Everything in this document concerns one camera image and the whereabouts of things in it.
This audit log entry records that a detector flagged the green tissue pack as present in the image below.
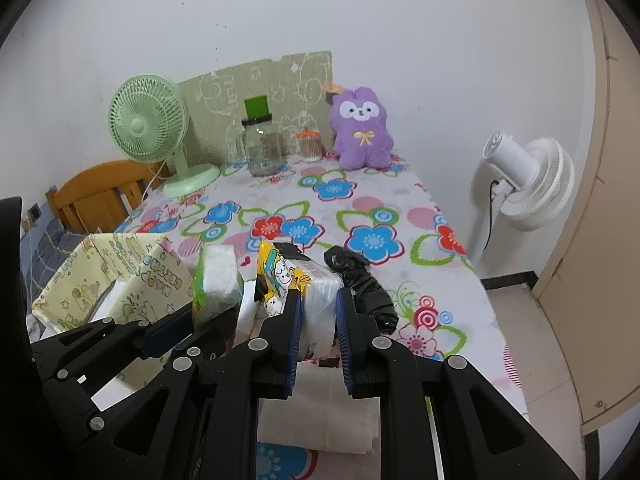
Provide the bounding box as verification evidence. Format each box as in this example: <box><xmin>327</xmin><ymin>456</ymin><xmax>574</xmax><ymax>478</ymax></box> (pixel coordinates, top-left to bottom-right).
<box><xmin>192</xmin><ymin>245</ymin><xmax>244</xmax><ymax>327</ymax></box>

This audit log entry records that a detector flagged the yellow fabric storage basket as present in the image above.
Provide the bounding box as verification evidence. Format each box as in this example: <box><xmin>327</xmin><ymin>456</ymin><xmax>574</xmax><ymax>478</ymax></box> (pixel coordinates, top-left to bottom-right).
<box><xmin>32</xmin><ymin>233</ymin><xmax>193</xmax><ymax>334</ymax></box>

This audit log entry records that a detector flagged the blue plaid pillow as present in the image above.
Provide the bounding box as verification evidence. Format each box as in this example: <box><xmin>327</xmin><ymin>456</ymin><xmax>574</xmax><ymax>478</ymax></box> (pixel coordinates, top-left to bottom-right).
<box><xmin>21</xmin><ymin>218</ymin><xmax>87</xmax><ymax>307</ymax></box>

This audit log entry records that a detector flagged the wooden bed headboard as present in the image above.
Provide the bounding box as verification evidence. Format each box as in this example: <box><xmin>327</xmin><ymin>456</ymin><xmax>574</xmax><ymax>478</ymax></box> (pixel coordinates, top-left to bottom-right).
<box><xmin>46</xmin><ymin>159</ymin><xmax>169</xmax><ymax>234</ymax></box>

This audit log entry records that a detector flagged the glass mason jar mug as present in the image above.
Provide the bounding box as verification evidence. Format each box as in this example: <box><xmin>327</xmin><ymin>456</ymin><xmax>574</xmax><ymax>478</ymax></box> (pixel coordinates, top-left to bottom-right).
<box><xmin>241</xmin><ymin>114</ymin><xmax>283</xmax><ymax>178</ymax></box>

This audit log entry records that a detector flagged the toothpick jar orange lid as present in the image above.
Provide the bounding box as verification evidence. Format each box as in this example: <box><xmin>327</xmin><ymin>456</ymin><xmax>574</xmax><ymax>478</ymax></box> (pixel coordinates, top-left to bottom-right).
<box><xmin>296</xmin><ymin>129</ymin><xmax>323</xmax><ymax>162</ymax></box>

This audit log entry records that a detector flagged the beige door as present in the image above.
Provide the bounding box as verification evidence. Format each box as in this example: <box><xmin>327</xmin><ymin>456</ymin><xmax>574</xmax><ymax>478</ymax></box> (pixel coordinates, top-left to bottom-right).
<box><xmin>534</xmin><ymin>0</ymin><xmax>639</xmax><ymax>434</ymax></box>

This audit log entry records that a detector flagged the white standing fan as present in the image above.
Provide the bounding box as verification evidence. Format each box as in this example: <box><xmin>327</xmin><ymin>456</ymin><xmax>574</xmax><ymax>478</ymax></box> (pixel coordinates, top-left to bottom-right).
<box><xmin>469</xmin><ymin>132</ymin><xmax>575</xmax><ymax>264</ymax></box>

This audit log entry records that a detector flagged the green desk fan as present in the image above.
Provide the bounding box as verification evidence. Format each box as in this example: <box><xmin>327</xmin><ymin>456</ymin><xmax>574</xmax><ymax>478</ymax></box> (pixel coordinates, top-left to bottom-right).
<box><xmin>107</xmin><ymin>75</ymin><xmax>220</xmax><ymax>198</ymax></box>

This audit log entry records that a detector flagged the purple plush bunny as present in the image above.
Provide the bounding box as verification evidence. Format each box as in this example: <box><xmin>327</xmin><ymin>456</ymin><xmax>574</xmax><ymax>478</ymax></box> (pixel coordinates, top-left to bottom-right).
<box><xmin>329</xmin><ymin>87</ymin><xmax>394</xmax><ymax>171</ymax></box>

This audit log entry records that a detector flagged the green cup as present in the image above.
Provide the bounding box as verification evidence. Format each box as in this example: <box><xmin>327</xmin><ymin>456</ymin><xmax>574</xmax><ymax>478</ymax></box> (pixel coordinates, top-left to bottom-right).
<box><xmin>244</xmin><ymin>96</ymin><xmax>270</xmax><ymax>120</ymax></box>

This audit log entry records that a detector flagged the green cartoon cardboard panel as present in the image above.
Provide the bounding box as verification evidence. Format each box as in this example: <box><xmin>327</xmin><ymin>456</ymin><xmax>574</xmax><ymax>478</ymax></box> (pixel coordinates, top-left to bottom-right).
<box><xmin>179</xmin><ymin>51</ymin><xmax>334</xmax><ymax>165</ymax></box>

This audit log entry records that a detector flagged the white fan power cable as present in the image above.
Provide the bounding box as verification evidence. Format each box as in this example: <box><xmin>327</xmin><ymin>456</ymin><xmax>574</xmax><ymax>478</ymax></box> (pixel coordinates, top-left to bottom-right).
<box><xmin>142</xmin><ymin>159</ymin><xmax>170</xmax><ymax>196</ymax></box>

